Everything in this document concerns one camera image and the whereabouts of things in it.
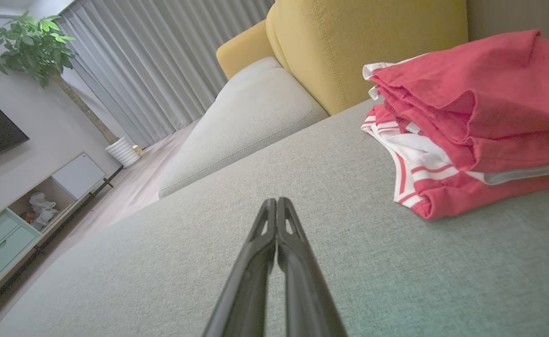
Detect yellow sofa backrest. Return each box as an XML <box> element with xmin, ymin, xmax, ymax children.
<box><xmin>215</xmin><ymin>0</ymin><xmax>469</xmax><ymax>116</ymax></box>

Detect red numbered jersey white sleeves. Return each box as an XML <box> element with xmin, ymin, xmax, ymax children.
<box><xmin>361</xmin><ymin>103</ymin><xmax>549</xmax><ymax>220</ymax></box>

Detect light grey sofa cushion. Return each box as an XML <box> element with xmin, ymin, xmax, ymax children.
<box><xmin>157</xmin><ymin>56</ymin><xmax>329</xmax><ymax>199</ymax></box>

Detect grey pleated curtain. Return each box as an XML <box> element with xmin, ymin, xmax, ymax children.
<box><xmin>55</xmin><ymin>0</ymin><xmax>276</xmax><ymax>148</ymax></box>

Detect green potted tree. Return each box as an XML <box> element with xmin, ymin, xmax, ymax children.
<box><xmin>0</xmin><ymin>11</ymin><xmax>120</xmax><ymax>146</ymax></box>

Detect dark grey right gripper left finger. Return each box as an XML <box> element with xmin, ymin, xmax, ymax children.
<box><xmin>203</xmin><ymin>198</ymin><xmax>278</xmax><ymax>337</ymax></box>

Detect wooden TV cabinet mint drawers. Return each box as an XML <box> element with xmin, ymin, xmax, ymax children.
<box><xmin>0</xmin><ymin>152</ymin><xmax>123</xmax><ymax>312</ymax></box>

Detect white shoes in cabinet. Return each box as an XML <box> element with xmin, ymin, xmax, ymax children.
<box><xmin>28</xmin><ymin>192</ymin><xmax>60</xmax><ymax>231</ymax></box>

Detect white ribbed plant pot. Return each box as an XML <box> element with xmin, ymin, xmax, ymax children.
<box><xmin>104</xmin><ymin>136</ymin><xmax>142</xmax><ymax>169</ymax></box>

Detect red shorts white stripe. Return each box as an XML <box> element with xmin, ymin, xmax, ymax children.
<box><xmin>362</xmin><ymin>29</ymin><xmax>549</xmax><ymax>186</ymax></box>

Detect grey fabric sofa seat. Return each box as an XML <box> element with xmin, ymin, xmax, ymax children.
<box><xmin>0</xmin><ymin>98</ymin><xmax>549</xmax><ymax>337</ymax></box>

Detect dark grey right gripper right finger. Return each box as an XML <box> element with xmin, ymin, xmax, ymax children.
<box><xmin>277</xmin><ymin>197</ymin><xmax>349</xmax><ymax>337</ymax></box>

